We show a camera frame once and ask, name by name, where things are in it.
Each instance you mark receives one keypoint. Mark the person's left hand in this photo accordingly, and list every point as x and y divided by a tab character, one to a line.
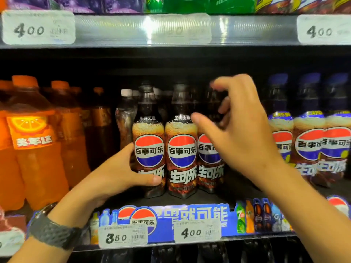
101	183

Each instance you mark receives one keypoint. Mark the person's right hand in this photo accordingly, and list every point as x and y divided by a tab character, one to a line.
244	134

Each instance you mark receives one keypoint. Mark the orange soda bottle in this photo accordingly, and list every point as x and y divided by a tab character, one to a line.
2	2
72	145
11	175
101	120
41	172

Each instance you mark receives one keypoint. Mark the black-capped brown-label cola bottle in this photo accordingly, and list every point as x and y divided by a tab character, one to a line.
209	172
182	150
149	150

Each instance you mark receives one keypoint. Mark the clear white-capped soda bottle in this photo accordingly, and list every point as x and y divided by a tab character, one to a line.
124	120

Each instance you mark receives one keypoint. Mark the bright green soda bottle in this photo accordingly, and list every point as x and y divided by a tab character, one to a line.
178	4
233	4

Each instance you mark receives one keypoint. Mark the black metal shelf rack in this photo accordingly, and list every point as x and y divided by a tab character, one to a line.
90	30

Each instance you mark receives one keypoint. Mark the blue printed shelf banner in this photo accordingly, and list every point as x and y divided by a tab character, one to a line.
161	232

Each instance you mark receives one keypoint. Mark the red printed shelf card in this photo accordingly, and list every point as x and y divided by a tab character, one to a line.
13	221

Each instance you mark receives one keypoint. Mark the grey perforated-band wristwatch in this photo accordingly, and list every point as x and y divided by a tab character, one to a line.
54	232

